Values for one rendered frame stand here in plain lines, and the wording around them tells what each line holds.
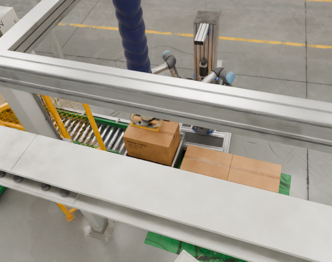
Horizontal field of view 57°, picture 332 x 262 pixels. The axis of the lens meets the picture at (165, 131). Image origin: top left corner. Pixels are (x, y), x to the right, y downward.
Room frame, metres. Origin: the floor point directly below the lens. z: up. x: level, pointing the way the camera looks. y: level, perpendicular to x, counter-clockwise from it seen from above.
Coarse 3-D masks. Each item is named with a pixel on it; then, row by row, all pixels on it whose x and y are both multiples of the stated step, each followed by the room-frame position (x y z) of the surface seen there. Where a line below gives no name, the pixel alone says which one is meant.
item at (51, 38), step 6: (30, 0) 4.93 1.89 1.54; (36, 0) 4.90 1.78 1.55; (48, 36) 4.91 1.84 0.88; (54, 36) 4.95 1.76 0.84; (48, 42) 4.93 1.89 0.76; (54, 42) 4.90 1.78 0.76; (54, 48) 4.90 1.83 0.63; (60, 48) 4.98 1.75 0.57; (54, 54) 4.93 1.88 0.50; (60, 54) 4.93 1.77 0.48
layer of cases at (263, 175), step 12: (192, 156) 2.24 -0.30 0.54; (204, 156) 2.21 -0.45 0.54; (216, 156) 2.19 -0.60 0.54; (228, 156) 2.17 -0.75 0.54; (240, 156) 2.15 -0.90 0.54; (180, 168) 2.08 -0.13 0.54; (192, 168) 2.06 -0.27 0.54; (204, 168) 2.04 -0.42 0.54; (216, 168) 2.02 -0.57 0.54; (228, 168) 1.99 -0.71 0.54; (240, 168) 1.97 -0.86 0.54; (252, 168) 1.95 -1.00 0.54; (264, 168) 1.93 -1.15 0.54; (276, 168) 1.91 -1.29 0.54; (228, 180) 1.83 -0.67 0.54; (240, 180) 1.81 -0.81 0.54; (252, 180) 1.79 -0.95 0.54; (264, 180) 1.77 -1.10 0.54; (276, 180) 1.75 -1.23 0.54; (276, 192) 1.60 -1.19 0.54
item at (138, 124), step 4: (140, 120) 2.42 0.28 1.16; (132, 124) 2.37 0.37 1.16; (136, 124) 2.36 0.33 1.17; (140, 124) 2.35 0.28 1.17; (148, 124) 2.33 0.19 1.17; (152, 124) 2.33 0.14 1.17; (144, 128) 2.29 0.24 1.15; (148, 128) 2.28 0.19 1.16; (152, 128) 2.27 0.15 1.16; (156, 128) 2.26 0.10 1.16
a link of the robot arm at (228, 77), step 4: (224, 68) 2.57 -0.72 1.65; (220, 72) 2.51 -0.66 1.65; (224, 72) 2.49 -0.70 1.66; (228, 72) 2.48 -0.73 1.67; (232, 72) 2.49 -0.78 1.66; (220, 76) 2.49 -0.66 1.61; (224, 76) 2.46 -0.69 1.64; (228, 76) 2.43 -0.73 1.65; (232, 76) 2.45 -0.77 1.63; (224, 80) 2.45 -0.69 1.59; (228, 80) 2.41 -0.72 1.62; (232, 80) 2.44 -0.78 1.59; (228, 84) 2.45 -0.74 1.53; (232, 84) 2.50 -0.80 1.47
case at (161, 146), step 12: (132, 132) 2.43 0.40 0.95; (144, 132) 2.41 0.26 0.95; (156, 132) 2.38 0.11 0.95; (168, 132) 2.36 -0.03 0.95; (132, 144) 2.34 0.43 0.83; (144, 144) 2.26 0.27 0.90; (156, 144) 2.20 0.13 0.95; (168, 144) 2.18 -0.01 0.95; (144, 156) 2.28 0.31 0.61; (156, 156) 2.21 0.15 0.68; (168, 156) 2.14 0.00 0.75
